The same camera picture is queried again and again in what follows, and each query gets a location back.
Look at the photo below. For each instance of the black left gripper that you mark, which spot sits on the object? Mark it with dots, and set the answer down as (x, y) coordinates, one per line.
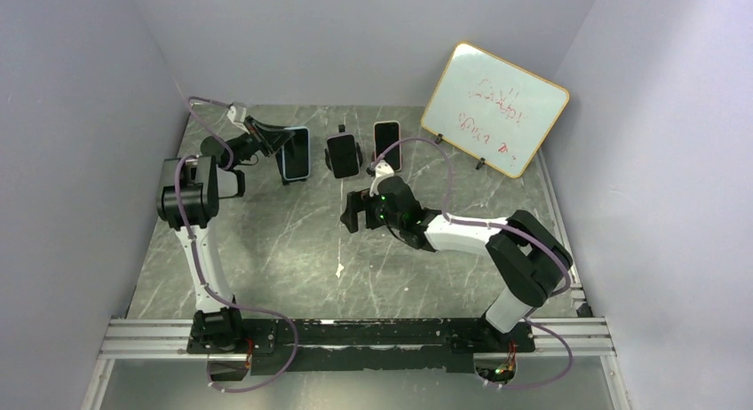
(273, 138)

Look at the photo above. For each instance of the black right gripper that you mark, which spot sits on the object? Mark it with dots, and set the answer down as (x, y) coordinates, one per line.
(357, 201)

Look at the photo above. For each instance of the blue cased phone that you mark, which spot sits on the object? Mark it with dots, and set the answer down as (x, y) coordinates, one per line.
(295, 157)

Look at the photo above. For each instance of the purple phone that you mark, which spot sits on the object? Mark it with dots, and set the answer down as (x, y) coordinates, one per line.
(343, 156)

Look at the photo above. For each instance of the white cased phone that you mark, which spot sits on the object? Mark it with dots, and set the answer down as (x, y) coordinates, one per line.
(385, 135)

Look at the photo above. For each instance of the black folding phone stand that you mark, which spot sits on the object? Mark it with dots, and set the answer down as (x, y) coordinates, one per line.
(287, 181)

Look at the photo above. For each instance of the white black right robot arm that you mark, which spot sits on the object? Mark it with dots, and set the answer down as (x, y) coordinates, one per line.
(533, 264)

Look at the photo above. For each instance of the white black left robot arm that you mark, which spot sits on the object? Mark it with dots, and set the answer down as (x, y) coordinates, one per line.
(189, 195)

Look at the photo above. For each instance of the black round base phone stand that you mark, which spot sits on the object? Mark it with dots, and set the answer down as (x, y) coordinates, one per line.
(329, 157)

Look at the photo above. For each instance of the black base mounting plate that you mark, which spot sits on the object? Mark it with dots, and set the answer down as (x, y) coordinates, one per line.
(313, 345)

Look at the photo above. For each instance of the yellow framed whiteboard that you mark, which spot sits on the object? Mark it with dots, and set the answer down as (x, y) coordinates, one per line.
(493, 110)

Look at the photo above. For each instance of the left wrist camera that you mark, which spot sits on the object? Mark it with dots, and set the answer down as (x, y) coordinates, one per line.
(236, 115)

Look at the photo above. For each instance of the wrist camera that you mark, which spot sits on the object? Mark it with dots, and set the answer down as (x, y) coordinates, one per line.
(382, 171)
(236, 115)

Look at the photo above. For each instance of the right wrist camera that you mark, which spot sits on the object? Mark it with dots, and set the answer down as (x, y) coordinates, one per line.
(382, 171)

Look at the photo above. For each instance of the aluminium rail frame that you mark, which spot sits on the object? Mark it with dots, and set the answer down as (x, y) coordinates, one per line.
(581, 336)

